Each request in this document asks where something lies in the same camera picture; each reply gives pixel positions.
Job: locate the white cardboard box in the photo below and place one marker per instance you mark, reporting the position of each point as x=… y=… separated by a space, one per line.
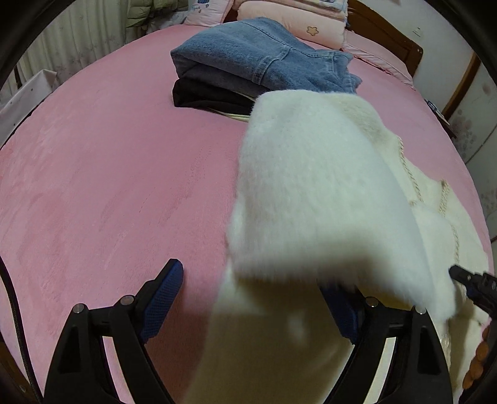
x=27 y=97

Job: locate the folded grey garment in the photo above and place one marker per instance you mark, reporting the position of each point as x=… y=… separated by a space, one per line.
x=217 y=79

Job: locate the pale patterned curtain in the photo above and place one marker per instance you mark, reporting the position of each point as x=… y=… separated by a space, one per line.
x=77 y=39

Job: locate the pink frilled pillow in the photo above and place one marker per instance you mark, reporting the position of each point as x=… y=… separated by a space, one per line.
x=369 y=50

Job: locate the green puffer jacket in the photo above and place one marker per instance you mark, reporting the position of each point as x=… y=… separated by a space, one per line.
x=147 y=11

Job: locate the wooden headboard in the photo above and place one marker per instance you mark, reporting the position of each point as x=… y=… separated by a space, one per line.
x=388 y=35

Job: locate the folded black garment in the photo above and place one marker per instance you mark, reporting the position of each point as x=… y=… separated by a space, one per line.
x=202 y=97

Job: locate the folded blue jeans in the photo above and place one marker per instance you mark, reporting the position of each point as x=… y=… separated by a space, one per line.
x=252 y=50

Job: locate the pink bed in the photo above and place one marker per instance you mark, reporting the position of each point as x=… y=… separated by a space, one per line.
x=116 y=174

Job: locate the pink quilt with flower print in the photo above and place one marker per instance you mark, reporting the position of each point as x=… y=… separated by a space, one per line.
x=310 y=31

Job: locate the small pink printed pillow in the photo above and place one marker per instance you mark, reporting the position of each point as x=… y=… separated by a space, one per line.
x=205 y=11

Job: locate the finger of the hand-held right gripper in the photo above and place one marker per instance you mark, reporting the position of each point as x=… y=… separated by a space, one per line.
x=473 y=283

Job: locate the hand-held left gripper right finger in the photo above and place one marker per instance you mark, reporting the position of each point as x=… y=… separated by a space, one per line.
x=341 y=314

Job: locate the pale green folded garment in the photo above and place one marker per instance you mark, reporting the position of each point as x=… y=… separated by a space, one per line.
x=233 y=115

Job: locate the white fluffy sweater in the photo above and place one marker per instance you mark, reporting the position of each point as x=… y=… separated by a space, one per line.
x=310 y=174

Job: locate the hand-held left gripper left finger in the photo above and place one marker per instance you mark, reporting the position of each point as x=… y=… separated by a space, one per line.
x=163 y=299

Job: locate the wooden door frame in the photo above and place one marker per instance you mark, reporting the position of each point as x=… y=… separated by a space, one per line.
x=462 y=81

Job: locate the floral quilt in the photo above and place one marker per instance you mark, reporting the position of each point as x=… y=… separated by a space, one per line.
x=330 y=4

